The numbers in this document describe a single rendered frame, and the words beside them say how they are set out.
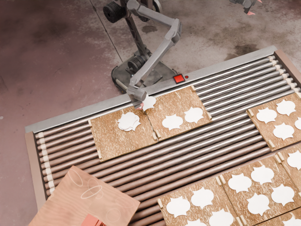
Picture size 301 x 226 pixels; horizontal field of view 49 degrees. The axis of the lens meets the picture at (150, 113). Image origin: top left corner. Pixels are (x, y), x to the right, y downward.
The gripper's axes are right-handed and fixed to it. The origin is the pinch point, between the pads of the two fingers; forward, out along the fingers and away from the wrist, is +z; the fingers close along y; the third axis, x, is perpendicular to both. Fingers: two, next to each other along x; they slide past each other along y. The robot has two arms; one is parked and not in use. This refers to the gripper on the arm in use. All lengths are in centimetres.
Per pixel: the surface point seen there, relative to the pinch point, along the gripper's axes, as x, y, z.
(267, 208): -41, -94, 20
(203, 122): -34.5, -24.7, 20.3
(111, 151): 31.3, -20.1, 5.1
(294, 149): -78, -68, 30
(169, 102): -19.9, 1.3, 17.1
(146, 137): 6.0, -19.5, 10.9
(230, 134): -47, -40, 25
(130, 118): 10.4, -1.6, 7.5
